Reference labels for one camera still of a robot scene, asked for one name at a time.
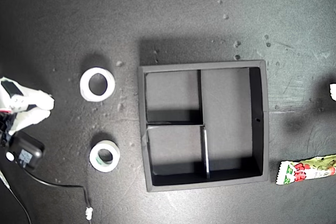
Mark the large white tape roll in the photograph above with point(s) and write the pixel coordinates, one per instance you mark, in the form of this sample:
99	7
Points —
84	87

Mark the small white tape roll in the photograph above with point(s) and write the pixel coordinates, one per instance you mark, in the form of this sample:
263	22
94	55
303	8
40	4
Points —
94	159

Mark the green red snack bar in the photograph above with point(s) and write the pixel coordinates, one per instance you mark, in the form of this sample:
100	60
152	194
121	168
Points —
304	171

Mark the black tray with wells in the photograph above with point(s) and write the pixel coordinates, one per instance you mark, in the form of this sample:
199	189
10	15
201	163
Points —
225	98

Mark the small black camera box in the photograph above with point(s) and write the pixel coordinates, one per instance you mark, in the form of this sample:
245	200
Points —
29	150

